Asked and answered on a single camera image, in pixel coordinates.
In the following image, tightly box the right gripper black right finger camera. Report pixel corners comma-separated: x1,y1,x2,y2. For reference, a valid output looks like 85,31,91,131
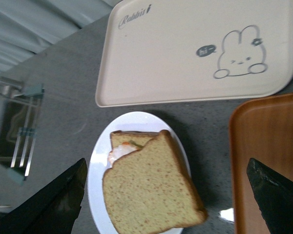
247,158,293,234

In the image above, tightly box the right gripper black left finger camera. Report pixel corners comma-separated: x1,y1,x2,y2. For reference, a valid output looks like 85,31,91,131
0,158,87,234

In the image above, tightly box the bread slice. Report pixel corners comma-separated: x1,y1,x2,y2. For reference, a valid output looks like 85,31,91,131
109,130,159,148
103,130,208,234

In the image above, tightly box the white oval plate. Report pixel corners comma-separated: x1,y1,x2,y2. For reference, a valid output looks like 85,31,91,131
87,111,191,234

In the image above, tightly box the brown wooden tray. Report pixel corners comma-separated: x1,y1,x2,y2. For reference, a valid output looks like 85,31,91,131
229,93,293,234

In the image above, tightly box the fried egg toy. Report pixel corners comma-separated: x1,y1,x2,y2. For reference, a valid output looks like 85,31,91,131
107,141,143,168

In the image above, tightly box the metal sink drying rack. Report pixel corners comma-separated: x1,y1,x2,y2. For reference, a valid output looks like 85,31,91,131
0,77,44,185

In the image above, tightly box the grey-green curtain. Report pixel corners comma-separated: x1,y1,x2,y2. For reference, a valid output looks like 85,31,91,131
0,0,118,75

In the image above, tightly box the beige rabbit tray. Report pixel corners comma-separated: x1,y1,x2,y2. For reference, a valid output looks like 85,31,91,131
95,0,293,107

